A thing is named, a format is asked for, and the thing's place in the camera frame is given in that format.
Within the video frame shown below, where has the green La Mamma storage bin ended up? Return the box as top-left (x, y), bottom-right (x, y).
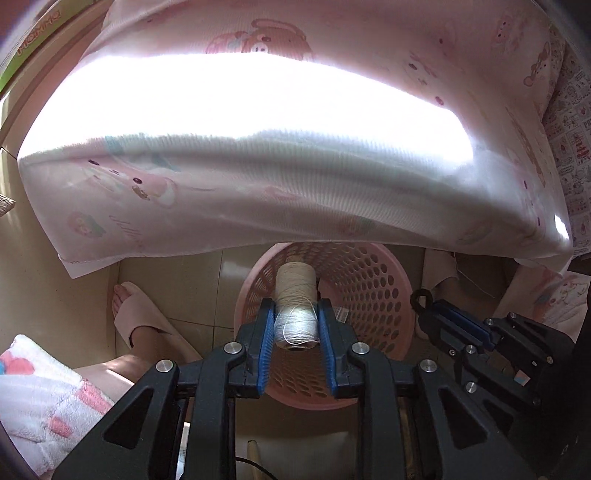
top-left (1, 1), bottom-right (97, 90)

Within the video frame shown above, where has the pink cartoon bed sheet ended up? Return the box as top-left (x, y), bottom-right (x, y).
top-left (18, 1), bottom-right (573, 277)

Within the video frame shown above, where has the white pink fluffy pajama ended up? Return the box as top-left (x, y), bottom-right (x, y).
top-left (0, 335), bottom-right (114, 476)

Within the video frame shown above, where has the patterned pink pillow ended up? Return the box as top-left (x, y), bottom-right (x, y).
top-left (543, 47), bottom-right (591, 257)

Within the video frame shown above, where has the pink perforated waste basket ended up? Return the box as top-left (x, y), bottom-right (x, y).
top-left (233, 242), bottom-right (415, 411)

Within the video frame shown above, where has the black key-shaped tool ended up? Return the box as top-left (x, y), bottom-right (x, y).
top-left (410, 289), bottom-right (458, 357)

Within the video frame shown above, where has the pink slipper on foot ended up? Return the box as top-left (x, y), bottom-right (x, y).
top-left (112, 282), bottom-right (202, 364)

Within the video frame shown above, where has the beige thread spool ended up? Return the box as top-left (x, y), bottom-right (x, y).
top-left (273, 261), bottom-right (320, 351)

